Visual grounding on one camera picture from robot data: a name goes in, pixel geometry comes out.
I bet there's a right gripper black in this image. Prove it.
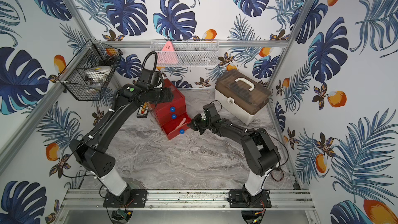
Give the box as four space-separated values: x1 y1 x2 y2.
186 113 211 134

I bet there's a red three-drawer cabinet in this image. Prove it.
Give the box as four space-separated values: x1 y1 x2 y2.
150 79 191 140

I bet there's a pink fruit knife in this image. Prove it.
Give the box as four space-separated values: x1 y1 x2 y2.
178 118 186 127

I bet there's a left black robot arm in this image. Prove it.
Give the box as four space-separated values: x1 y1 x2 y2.
69 67 174 207

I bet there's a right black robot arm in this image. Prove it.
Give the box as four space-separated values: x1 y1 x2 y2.
188 102 289 208

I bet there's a pink triangle item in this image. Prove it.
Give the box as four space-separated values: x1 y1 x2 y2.
157 41 178 65

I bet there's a brown lid storage box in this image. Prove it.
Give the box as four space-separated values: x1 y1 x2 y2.
215 70 271 124

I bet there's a white object in basket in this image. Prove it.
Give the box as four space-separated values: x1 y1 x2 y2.
85 66 111 84

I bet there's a clear wall shelf basket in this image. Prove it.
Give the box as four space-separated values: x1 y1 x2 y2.
150 39 220 67

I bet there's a black wire basket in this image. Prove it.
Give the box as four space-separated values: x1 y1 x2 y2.
57 40 123 101

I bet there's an aluminium front rail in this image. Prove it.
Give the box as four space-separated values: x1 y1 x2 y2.
61 190 315 211

